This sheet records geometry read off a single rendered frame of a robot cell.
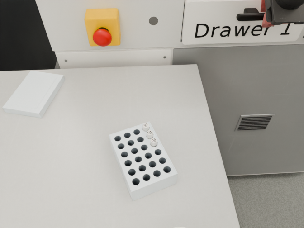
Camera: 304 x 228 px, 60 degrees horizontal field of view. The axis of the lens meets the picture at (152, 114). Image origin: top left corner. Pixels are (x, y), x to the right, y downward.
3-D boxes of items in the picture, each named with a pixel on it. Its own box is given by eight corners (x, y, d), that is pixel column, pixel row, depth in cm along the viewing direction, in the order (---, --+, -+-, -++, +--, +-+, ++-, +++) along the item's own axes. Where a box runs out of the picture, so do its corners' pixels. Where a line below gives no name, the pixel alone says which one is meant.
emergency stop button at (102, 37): (112, 48, 58) (110, 31, 55) (94, 48, 58) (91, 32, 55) (112, 40, 60) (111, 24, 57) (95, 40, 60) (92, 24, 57)
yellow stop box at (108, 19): (120, 47, 61) (117, 19, 55) (89, 49, 61) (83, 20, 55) (121, 35, 64) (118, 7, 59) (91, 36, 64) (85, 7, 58)
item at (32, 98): (41, 118, 57) (39, 113, 56) (5, 112, 58) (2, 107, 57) (65, 79, 65) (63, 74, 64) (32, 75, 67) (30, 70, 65)
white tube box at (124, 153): (176, 183, 47) (178, 173, 44) (132, 201, 45) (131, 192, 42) (149, 132, 55) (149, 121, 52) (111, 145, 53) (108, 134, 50)
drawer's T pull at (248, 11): (270, 20, 57) (272, 14, 56) (236, 21, 57) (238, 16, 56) (264, 12, 60) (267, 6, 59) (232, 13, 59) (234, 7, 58)
